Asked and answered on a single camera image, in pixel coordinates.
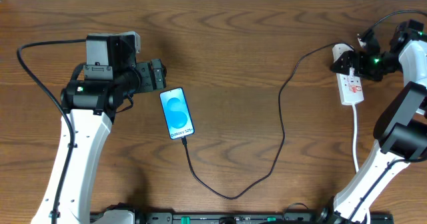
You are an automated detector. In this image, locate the black USB charging cable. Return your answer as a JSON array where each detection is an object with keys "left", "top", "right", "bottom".
[{"left": 180, "top": 41, "right": 354, "bottom": 201}]

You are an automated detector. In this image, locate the blue Galaxy smartphone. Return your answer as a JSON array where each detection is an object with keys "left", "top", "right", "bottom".
[{"left": 159, "top": 87, "right": 195, "bottom": 140}]

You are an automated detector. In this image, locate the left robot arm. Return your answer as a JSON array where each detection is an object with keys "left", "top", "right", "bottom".
[{"left": 32, "top": 31, "right": 166, "bottom": 223}]

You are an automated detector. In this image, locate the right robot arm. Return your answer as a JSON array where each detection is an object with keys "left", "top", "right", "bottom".
[{"left": 316, "top": 19, "right": 426, "bottom": 223}]

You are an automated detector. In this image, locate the white USB charger plug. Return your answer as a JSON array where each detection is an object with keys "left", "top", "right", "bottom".
[{"left": 332, "top": 43, "right": 352, "bottom": 62}]

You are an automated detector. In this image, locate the white power strip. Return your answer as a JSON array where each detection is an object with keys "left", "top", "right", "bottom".
[{"left": 336, "top": 68, "right": 364, "bottom": 106}]

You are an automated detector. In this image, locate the white power strip cord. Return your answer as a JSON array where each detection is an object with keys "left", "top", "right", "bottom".
[{"left": 351, "top": 103, "right": 371, "bottom": 224}]

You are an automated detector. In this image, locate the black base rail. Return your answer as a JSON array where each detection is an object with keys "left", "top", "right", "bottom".
[{"left": 89, "top": 202, "right": 395, "bottom": 224}]

